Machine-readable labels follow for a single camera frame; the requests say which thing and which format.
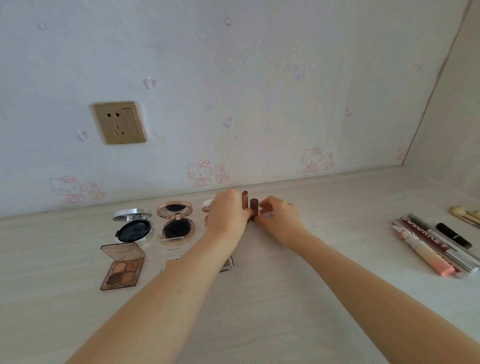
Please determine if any light wooden side panel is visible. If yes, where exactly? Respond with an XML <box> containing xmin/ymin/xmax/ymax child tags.
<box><xmin>403</xmin><ymin>0</ymin><xmax>480</xmax><ymax>203</ymax></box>

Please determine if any rose gold floral compact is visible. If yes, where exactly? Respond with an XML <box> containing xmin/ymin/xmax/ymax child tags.
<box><xmin>156</xmin><ymin>201</ymin><xmax>196</xmax><ymax>247</ymax></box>

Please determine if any small black case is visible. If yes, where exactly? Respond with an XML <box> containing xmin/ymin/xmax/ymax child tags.
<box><xmin>436</xmin><ymin>222</ymin><xmax>473</xmax><ymax>250</ymax></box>

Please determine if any grey eyebrow pencil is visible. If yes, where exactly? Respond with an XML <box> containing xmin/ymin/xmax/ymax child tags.
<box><xmin>407</xmin><ymin>212</ymin><xmax>480</xmax><ymax>269</ymax></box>

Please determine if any silver round cushion compact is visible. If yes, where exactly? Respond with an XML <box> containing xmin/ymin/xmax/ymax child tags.
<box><xmin>112</xmin><ymin>208</ymin><xmax>156</xmax><ymax>248</ymax></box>

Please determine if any pink cat lip tube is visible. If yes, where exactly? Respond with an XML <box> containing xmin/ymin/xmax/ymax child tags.
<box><xmin>391</xmin><ymin>224</ymin><xmax>456</xmax><ymax>278</ymax></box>

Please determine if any gold wall socket plate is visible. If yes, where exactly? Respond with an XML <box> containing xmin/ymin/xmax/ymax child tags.
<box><xmin>92</xmin><ymin>101</ymin><xmax>148</xmax><ymax>146</ymax></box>

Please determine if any person's left hand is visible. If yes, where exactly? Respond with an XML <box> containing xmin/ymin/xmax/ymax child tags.
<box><xmin>204</xmin><ymin>188</ymin><xmax>255</xmax><ymax>242</ymax></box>

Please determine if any brown eyeshadow quad palette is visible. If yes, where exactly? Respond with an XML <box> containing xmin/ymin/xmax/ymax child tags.
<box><xmin>99</xmin><ymin>241</ymin><xmax>147</xmax><ymax>292</ymax></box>

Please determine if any person's right forearm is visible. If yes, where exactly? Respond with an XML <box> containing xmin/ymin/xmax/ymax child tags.
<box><xmin>292</xmin><ymin>234</ymin><xmax>480</xmax><ymax>364</ymax></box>

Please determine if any person's right hand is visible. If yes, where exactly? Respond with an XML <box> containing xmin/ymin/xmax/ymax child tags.
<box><xmin>257</xmin><ymin>195</ymin><xmax>315</xmax><ymax>253</ymax></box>

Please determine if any white grey eyeliner pen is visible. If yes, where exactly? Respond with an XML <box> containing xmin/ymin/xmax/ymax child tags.
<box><xmin>406</xmin><ymin>213</ymin><xmax>480</xmax><ymax>273</ymax></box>

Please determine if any red lip gloss tube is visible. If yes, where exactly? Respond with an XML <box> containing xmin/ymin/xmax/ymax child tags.
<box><xmin>403</xmin><ymin>215</ymin><xmax>474</xmax><ymax>277</ymax></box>

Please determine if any orange single eyeshadow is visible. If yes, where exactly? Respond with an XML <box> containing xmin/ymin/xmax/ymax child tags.
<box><xmin>161</xmin><ymin>256</ymin><xmax>182</xmax><ymax>274</ymax></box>

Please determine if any white round blush compact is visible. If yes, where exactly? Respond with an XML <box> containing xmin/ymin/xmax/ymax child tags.
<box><xmin>201</xmin><ymin>198</ymin><xmax>213</xmax><ymax>230</ymax></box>

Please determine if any person's left forearm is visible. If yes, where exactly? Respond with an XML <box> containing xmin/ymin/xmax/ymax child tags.
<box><xmin>67</xmin><ymin>232</ymin><xmax>241</xmax><ymax>364</ymax></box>

